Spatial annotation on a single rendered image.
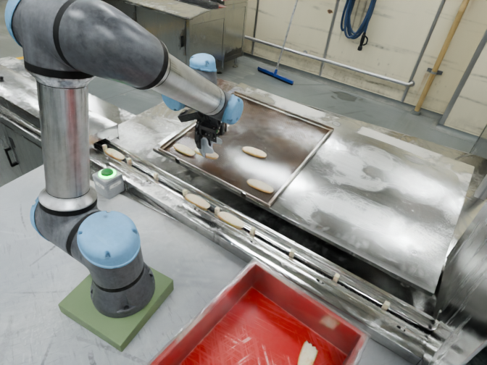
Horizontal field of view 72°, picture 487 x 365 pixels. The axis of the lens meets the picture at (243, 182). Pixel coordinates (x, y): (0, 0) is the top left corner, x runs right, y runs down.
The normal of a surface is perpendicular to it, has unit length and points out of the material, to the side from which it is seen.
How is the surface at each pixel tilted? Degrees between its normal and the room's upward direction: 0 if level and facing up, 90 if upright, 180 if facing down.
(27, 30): 80
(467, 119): 90
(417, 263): 10
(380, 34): 90
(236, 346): 0
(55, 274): 0
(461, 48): 90
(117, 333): 4
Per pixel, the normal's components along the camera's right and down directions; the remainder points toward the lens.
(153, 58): 0.81, 0.22
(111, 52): 0.35, 0.51
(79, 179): 0.78, 0.44
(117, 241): 0.19, -0.68
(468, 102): -0.56, 0.47
